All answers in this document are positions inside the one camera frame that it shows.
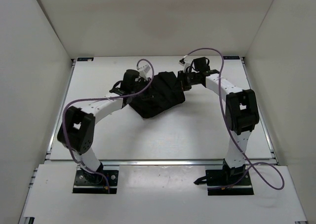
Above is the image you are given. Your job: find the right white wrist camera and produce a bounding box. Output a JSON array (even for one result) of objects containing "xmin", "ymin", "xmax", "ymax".
[{"xmin": 179, "ymin": 58, "xmax": 193, "ymax": 73}]

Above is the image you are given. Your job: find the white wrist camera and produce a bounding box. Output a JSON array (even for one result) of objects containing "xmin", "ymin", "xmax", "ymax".
[
  {"xmin": 179, "ymin": 58, "xmax": 193, "ymax": 73},
  {"xmin": 136, "ymin": 64, "xmax": 151, "ymax": 81}
]

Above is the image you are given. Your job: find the right aluminium side rail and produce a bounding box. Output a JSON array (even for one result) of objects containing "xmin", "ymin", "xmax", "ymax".
[{"xmin": 241, "ymin": 57, "xmax": 279, "ymax": 165}]

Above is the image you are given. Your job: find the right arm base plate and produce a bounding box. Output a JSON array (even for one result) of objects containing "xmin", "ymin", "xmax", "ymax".
[{"xmin": 194, "ymin": 164, "xmax": 254, "ymax": 196}]

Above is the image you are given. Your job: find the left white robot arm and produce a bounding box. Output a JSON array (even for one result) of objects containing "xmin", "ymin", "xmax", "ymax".
[{"xmin": 57, "ymin": 70, "xmax": 153, "ymax": 184}]

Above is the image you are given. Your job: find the blue corner label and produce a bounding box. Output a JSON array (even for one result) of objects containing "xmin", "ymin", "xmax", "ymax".
[
  {"xmin": 223, "ymin": 56, "xmax": 240, "ymax": 60},
  {"xmin": 77, "ymin": 57, "xmax": 94, "ymax": 62}
]

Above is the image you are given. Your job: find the left blue corner label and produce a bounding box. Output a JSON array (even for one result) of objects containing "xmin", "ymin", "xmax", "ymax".
[{"xmin": 77, "ymin": 57, "xmax": 94, "ymax": 62}]

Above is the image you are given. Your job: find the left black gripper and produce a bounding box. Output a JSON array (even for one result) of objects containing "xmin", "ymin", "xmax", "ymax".
[{"xmin": 132, "ymin": 76, "xmax": 161, "ymax": 100}]

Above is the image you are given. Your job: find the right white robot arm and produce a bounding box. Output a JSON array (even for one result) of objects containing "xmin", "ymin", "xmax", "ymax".
[{"xmin": 178, "ymin": 57, "xmax": 260, "ymax": 185}]

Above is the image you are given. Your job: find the aluminium front rail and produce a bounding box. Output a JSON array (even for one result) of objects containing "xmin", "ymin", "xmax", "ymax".
[{"xmin": 102, "ymin": 159, "xmax": 223, "ymax": 166}]

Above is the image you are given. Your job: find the black pleated skirt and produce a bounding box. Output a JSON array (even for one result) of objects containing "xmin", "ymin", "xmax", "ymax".
[{"xmin": 129, "ymin": 72, "xmax": 185, "ymax": 118}]

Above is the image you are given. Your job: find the right blue corner label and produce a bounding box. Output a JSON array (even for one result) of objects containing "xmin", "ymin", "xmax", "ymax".
[{"xmin": 223, "ymin": 56, "xmax": 240, "ymax": 60}]

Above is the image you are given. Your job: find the aluminium side rail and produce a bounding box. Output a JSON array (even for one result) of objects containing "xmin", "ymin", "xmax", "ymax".
[
  {"xmin": 241, "ymin": 57, "xmax": 279, "ymax": 165},
  {"xmin": 44, "ymin": 58, "xmax": 77, "ymax": 161}
]

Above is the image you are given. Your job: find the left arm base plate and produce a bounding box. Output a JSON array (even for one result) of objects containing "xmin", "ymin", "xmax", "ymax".
[{"xmin": 73, "ymin": 169, "xmax": 119, "ymax": 194}]

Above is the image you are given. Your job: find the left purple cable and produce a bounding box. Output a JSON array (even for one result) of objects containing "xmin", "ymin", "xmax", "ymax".
[{"xmin": 61, "ymin": 59, "xmax": 155, "ymax": 189}]

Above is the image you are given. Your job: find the left aluminium side rail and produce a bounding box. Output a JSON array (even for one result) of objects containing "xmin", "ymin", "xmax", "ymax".
[{"xmin": 44, "ymin": 58, "xmax": 77, "ymax": 161}]

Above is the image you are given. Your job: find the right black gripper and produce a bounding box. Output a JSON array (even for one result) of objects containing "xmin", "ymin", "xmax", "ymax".
[{"xmin": 171, "ymin": 71, "xmax": 199, "ymax": 93}]

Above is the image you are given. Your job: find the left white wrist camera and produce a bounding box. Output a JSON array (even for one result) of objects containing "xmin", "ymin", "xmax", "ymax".
[{"xmin": 136, "ymin": 64, "xmax": 151, "ymax": 81}]

